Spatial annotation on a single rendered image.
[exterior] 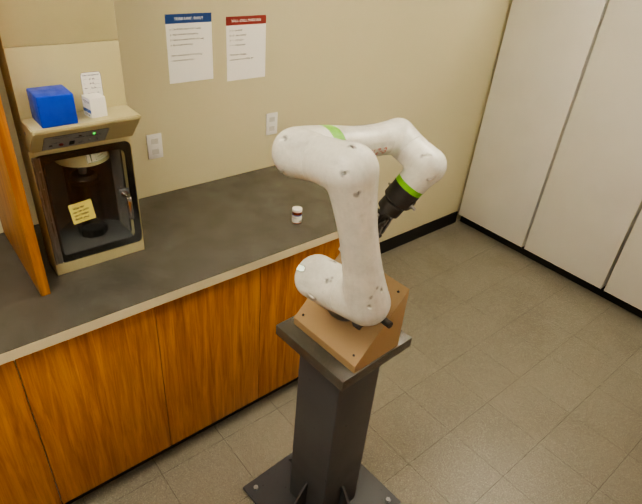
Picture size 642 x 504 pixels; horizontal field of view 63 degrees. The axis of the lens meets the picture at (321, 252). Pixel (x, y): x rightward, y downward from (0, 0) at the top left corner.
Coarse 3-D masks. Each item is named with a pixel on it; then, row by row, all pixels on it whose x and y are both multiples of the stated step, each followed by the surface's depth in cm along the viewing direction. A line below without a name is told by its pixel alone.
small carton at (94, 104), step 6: (84, 96) 158; (90, 96) 158; (96, 96) 159; (102, 96) 159; (84, 102) 159; (90, 102) 157; (96, 102) 158; (102, 102) 159; (84, 108) 160; (90, 108) 158; (96, 108) 159; (102, 108) 160; (90, 114) 159; (96, 114) 160; (102, 114) 161
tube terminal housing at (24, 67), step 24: (0, 48) 146; (24, 48) 147; (48, 48) 151; (72, 48) 155; (96, 48) 159; (24, 72) 150; (48, 72) 154; (72, 72) 158; (120, 72) 167; (24, 96) 152; (120, 96) 170; (24, 144) 161; (96, 144) 172; (48, 240) 179; (72, 264) 187
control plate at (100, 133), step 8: (104, 128) 162; (56, 136) 154; (64, 136) 156; (72, 136) 159; (80, 136) 161; (88, 136) 163; (96, 136) 165; (104, 136) 168; (48, 144) 157; (56, 144) 159; (64, 144) 161; (72, 144) 164
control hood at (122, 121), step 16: (80, 112) 163; (112, 112) 165; (128, 112) 166; (32, 128) 150; (48, 128) 150; (64, 128) 153; (80, 128) 156; (96, 128) 160; (112, 128) 165; (128, 128) 170; (32, 144) 153; (80, 144) 166
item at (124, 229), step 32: (64, 160) 167; (96, 160) 174; (128, 160) 181; (64, 192) 172; (96, 192) 179; (128, 192) 187; (64, 224) 177; (96, 224) 184; (128, 224) 193; (64, 256) 183
